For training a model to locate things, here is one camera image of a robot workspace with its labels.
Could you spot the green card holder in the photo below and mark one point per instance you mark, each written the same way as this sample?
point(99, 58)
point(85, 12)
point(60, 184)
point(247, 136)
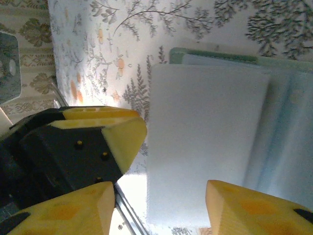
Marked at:
point(207, 134)

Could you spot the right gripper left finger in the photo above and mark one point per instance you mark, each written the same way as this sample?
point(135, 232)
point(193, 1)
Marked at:
point(66, 215)

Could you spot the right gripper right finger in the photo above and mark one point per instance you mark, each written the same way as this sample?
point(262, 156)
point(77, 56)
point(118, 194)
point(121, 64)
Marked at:
point(256, 215)

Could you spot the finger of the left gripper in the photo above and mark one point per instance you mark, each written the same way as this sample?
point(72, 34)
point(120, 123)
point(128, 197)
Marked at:
point(97, 113)
point(80, 151)

